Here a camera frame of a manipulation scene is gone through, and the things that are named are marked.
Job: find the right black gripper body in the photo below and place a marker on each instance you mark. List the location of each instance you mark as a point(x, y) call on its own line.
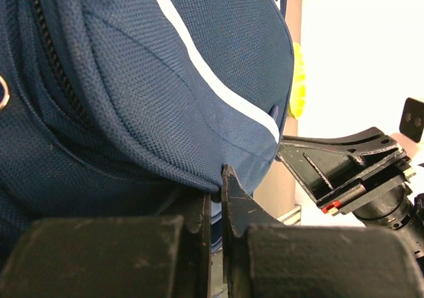
point(374, 188)

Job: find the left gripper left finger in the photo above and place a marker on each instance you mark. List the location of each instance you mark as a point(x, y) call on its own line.
point(164, 256)

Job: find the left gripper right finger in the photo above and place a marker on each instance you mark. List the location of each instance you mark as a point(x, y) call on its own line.
point(265, 258)

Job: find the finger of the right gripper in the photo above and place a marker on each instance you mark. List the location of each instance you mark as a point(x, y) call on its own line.
point(327, 168)

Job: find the navy blue backpack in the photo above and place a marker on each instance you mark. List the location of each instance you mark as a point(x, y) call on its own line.
point(116, 105)

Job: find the green polka dot plate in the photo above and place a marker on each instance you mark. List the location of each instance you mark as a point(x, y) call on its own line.
point(298, 88)

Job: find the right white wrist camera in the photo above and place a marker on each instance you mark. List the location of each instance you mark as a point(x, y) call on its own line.
point(412, 119)

